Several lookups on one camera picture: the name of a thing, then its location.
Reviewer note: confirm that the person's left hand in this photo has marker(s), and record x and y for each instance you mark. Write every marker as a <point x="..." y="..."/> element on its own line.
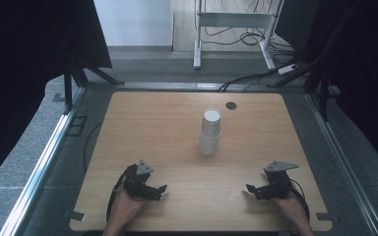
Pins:
<point x="126" y="206"/>

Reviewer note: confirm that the black tripod stand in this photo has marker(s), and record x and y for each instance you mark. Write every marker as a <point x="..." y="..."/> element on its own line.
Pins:
<point x="78" y="77"/>
<point x="321" y="78"/>

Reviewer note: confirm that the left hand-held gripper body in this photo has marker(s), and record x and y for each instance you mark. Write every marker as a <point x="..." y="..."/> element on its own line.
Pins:
<point x="137" y="183"/>

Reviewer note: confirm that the aluminium floor rail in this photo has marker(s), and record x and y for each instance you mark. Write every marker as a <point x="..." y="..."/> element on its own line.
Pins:
<point x="177" y="86"/>
<point x="39" y="167"/>
<point x="344" y="164"/>

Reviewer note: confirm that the white power strip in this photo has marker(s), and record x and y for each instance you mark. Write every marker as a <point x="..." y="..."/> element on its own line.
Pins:
<point x="287" y="69"/>

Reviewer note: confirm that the black tape floor square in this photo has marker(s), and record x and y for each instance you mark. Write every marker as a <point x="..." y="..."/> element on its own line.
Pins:
<point x="76" y="126"/>

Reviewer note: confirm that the person's right hand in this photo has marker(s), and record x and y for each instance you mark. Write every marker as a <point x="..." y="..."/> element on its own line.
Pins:
<point x="290" y="208"/>

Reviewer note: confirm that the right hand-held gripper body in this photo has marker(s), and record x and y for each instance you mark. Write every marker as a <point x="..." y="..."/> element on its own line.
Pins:
<point x="279" y="183"/>

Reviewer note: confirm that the round dark table grommet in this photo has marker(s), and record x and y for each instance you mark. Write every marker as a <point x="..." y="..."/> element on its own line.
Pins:
<point x="231" y="105"/>

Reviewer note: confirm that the white metal stand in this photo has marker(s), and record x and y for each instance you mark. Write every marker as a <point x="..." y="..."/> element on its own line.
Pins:
<point x="231" y="19"/>

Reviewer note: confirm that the black curtain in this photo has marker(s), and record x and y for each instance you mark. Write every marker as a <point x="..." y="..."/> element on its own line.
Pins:
<point x="29" y="49"/>
<point x="367" y="65"/>

